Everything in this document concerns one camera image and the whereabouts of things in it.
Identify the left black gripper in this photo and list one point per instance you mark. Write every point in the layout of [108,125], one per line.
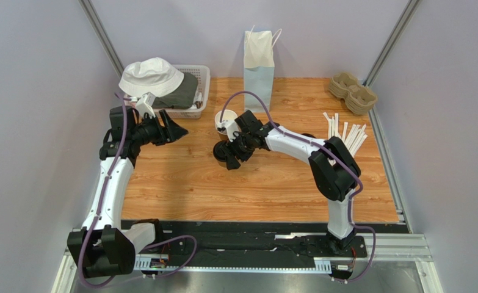
[170,132]

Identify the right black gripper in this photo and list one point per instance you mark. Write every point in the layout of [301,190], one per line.
[234,148]

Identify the black coffee cup lid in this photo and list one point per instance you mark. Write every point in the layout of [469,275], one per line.
[220,151]

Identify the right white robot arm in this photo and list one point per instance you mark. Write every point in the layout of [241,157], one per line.
[335,172]

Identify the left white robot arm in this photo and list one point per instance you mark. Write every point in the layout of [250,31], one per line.
[108,195]

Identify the olive green cloth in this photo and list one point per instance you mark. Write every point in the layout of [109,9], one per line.
[182,97]

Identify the stack of paper cups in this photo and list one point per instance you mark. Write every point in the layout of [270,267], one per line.
[220,117]

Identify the pink cloth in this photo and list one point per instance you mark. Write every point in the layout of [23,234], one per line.
[131,100]

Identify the white bucket hat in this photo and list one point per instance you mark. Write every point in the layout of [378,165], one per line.
[156,76]

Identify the white plastic basket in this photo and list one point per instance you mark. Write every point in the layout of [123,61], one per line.
[193,112]

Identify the white paper bag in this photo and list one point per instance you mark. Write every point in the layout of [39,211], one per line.
[259,67]

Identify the bundle of wrapped straws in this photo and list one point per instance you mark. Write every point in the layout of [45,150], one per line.
[352,135]

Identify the cardboard cup carrier stack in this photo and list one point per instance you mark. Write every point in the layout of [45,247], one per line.
[358,99]

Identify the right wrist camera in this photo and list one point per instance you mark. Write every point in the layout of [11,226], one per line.
[231,129]

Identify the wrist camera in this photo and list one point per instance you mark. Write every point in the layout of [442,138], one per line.
[144,105]
[231,129]

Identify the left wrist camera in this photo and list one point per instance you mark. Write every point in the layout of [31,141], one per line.
[144,105]

